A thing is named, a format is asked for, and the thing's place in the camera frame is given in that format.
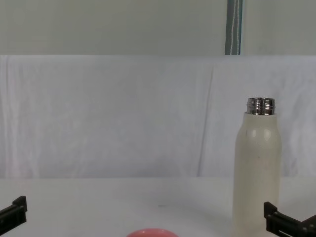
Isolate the pink cup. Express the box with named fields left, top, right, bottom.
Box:
left=126, top=228, right=180, bottom=237

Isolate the cream vacuum bottle steel neck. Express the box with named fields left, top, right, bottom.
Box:
left=231, top=97, right=283, bottom=237

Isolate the white table cloth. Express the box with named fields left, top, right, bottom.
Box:
left=0, top=176, right=316, bottom=237

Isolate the grey striped post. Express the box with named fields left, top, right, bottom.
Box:
left=224, top=0, right=244, bottom=56

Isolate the wrinkled white backdrop cloth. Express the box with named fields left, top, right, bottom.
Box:
left=0, top=54, right=316, bottom=179

